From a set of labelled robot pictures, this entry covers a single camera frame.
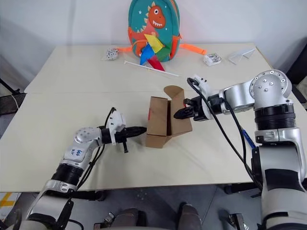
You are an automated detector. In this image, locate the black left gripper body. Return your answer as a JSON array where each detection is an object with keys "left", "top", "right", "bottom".
[{"left": 114, "top": 127, "right": 130, "bottom": 154}]

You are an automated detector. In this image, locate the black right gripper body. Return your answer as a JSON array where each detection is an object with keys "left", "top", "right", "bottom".
[{"left": 191, "top": 95, "right": 205, "bottom": 121}]

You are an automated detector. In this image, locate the brown cardboard box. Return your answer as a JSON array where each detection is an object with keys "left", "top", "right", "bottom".
[{"left": 145, "top": 85, "right": 193, "bottom": 149}]

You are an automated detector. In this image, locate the small white open box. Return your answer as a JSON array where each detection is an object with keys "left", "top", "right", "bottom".
[{"left": 203, "top": 53, "right": 223, "bottom": 67}]

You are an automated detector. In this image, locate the clear acrylic stand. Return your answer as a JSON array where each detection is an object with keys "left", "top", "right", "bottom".
[{"left": 227, "top": 47, "right": 257, "bottom": 65}]

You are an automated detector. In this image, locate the black table leg base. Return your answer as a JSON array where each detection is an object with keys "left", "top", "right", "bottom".
[
  {"left": 69, "top": 190, "right": 107, "bottom": 202},
  {"left": 224, "top": 183, "right": 262, "bottom": 195}
]

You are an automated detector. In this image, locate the colourful paper pinwheel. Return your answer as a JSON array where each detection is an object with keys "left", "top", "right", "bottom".
[{"left": 124, "top": 33, "right": 179, "bottom": 78}]

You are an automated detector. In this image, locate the clear bag of dice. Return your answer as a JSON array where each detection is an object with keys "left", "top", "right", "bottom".
[{"left": 102, "top": 47, "right": 118, "bottom": 62}]

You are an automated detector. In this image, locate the dark brown rounded shape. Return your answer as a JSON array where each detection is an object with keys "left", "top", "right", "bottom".
[
  {"left": 115, "top": 207, "right": 147, "bottom": 230},
  {"left": 178, "top": 202, "right": 202, "bottom": 230}
]

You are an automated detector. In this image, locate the teal dinosaur backpack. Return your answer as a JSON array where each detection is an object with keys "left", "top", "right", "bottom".
[{"left": 117, "top": 0, "right": 207, "bottom": 63}]

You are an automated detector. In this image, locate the black equipment stand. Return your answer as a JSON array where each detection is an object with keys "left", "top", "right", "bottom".
[{"left": 0, "top": 76, "right": 26, "bottom": 115}]

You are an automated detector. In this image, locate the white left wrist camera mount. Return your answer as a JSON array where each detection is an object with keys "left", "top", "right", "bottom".
[{"left": 105, "top": 110, "right": 127, "bottom": 147}]

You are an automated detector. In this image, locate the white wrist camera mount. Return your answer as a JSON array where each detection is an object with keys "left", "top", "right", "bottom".
[
  {"left": 188, "top": 75, "right": 216, "bottom": 120},
  {"left": 105, "top": 110, "right": 127, "bottom": 147}
]

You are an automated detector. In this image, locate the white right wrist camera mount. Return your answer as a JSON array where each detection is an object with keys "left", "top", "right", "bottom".
[{"left": 188, "top": 75, "right": 216, "bottom": 120}]

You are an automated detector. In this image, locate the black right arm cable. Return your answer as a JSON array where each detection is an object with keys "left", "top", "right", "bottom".
[{"left": 186, "top": 77, "right": 263, "bottom": 191}]

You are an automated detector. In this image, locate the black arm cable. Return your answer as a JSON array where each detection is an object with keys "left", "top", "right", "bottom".
[
  {"left": 76, "top": 107, "right": 116, "bottom": 190},
  {"left": 186, "top": 77, "right": 263, "bottom": 191}
]

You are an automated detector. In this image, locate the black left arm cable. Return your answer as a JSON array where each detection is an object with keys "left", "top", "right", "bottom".
[{"left": 76, "top": 107, "right": 116, "bottom": 190}]

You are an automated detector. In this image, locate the dark metal bracket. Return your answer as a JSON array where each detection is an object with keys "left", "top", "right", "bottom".
[
  {"left": 227, "top": 212, "right": 248, "bottom": 230},
  {"left": 94, "top": 212, "right": 115, "bottom": 230}
]

